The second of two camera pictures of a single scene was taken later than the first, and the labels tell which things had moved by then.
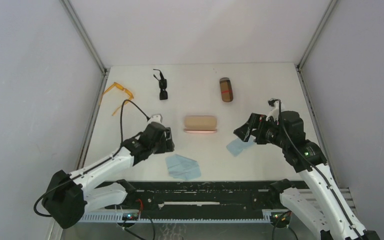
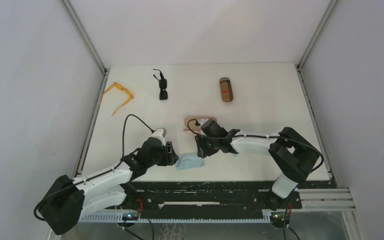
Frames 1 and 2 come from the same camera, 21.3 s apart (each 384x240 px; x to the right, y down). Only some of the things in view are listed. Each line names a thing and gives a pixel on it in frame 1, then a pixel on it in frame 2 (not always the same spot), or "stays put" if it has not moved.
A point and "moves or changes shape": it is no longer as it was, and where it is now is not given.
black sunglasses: [162, 82] stays put
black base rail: [201, 200] stays put
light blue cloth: [183, 168] moves or changes shape
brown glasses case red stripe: [226, 90] stays put
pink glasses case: [200, 124] stays put
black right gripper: [254, 128] to [201, 146]
